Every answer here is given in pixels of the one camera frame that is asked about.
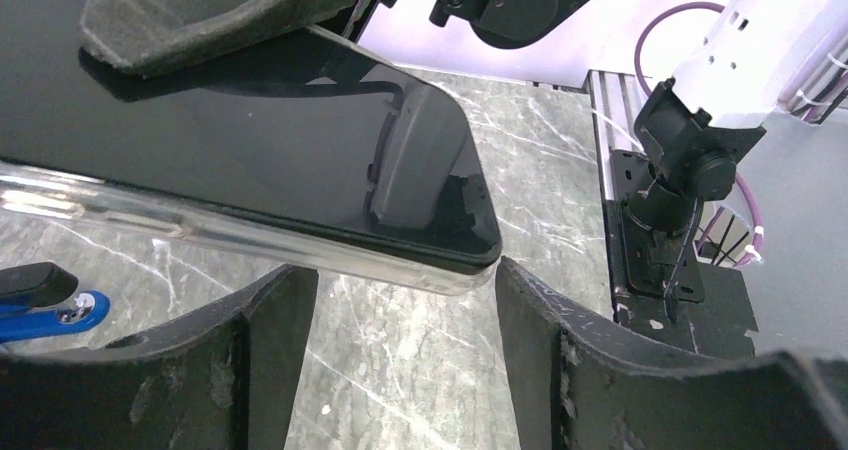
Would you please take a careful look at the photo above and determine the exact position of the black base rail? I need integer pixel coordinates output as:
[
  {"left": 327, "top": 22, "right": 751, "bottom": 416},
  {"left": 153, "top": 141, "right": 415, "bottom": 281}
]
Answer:
[{"left": 602, "top": 150, "right": 757, "bottom": 359}]

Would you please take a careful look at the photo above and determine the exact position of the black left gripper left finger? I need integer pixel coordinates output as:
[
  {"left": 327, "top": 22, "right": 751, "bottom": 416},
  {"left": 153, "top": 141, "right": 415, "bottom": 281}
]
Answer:
[{"left": 1, "top": 265, "right": 319, "bottom": 449}]

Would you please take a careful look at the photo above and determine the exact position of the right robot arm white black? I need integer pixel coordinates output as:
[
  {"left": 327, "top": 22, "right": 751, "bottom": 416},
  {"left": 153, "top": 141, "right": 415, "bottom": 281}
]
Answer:
[{"left": 79, "top": 0, "right": 847, "bottom": 133}]

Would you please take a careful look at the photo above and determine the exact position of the clear transparent phone case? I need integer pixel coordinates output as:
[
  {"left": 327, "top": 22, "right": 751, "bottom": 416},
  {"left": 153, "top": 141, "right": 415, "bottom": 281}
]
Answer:
[{"left": 1, "top": 162, "right": 496, "bottom": 296}]

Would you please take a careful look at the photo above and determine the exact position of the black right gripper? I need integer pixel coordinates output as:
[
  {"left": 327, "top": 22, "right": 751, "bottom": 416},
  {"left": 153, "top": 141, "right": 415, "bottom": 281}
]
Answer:
[{"left": 380, "top": 0, "right": 604, "bottom": 51}]

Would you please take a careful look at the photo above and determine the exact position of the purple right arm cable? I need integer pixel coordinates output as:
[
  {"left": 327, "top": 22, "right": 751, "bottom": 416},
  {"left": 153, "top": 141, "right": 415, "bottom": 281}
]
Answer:
[{"left": 632, "top": 1, "right": 848, "bottom": 269}]

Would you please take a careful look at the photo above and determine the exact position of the blue and black gadget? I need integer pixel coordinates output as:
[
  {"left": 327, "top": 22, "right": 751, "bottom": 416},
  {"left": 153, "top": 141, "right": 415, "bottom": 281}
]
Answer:
[{"left": 1, "top": 261, "right": 111, "bottom": 345}]

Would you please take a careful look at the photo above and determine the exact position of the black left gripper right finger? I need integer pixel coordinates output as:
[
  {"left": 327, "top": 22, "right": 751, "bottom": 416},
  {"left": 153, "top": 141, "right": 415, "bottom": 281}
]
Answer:
[{"left": 495, "top": 258, "right": 847, "bottom": 449}]

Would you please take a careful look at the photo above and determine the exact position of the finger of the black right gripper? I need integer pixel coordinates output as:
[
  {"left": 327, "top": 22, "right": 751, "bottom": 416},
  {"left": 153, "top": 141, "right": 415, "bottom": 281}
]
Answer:
[{"left": 79, "top": 0, "right": 378, "bottom": 77}]

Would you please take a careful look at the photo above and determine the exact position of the aluminium frame rail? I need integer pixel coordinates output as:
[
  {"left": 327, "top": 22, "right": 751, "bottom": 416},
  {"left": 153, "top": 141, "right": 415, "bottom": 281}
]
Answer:
[{"left": 584, "top": 70, "right": 647, "bottom": 202}]

